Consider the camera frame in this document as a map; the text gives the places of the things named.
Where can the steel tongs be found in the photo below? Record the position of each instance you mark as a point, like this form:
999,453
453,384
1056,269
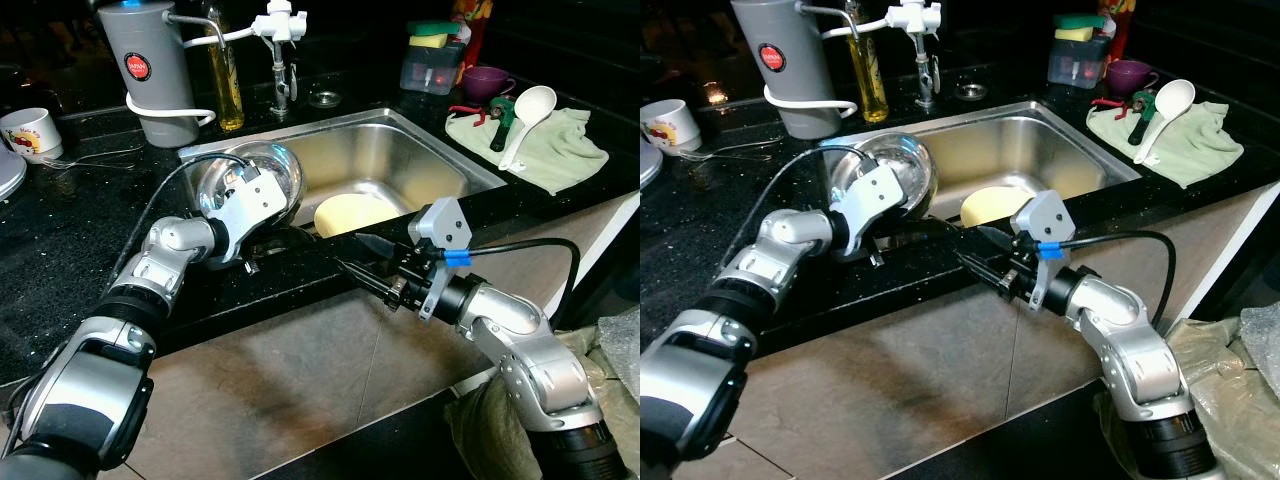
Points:
730,152
100,158

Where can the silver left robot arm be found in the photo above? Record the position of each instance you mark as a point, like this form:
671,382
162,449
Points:
700,370
90,370

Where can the green yellow sponge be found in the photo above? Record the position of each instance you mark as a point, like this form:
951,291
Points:
432,38
1078,32

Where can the white tap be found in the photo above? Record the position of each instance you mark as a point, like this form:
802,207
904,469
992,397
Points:
278,22
915,15

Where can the grey water filter jug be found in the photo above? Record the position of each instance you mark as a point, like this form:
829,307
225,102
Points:
150,100
790,95

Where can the red bottle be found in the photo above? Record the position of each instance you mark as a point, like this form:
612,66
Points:
472,20
1115,25

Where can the yellow oil bottle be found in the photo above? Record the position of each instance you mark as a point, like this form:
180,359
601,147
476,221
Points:
870,90
228,95

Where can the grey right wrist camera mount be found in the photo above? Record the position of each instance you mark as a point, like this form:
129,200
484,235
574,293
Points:
1045,215
442,222

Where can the clear plastic container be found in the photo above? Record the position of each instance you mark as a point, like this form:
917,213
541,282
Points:
430,75
1078,65

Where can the green dish cloth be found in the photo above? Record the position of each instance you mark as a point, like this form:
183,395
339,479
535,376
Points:
1200,145
560,155

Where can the stainless steel sink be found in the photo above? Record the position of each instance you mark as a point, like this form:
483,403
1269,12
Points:
1040,145
400,150

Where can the shiny steel bowl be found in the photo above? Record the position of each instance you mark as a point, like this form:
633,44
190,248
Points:
275,170
905,165

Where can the white printed mug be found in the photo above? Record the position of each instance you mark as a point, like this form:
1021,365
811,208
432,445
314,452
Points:
668,125
30,135

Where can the yellow round plate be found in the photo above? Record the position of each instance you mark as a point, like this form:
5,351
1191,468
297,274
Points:
350,212
990,205

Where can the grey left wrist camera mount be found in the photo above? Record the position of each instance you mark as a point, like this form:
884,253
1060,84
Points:
875,205
255,210

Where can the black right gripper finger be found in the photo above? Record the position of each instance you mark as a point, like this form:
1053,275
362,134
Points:
998,245
380,252
365,282
985,275

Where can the purple cup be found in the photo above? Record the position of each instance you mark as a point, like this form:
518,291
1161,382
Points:
485,82
1130,77

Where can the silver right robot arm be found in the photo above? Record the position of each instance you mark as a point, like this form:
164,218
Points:
1140,350
530,360

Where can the white plastic ladle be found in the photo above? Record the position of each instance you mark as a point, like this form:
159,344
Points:
538,102
1175,97

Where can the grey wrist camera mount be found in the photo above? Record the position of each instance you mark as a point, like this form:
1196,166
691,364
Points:
1045,215
875,205
442,222
255,210

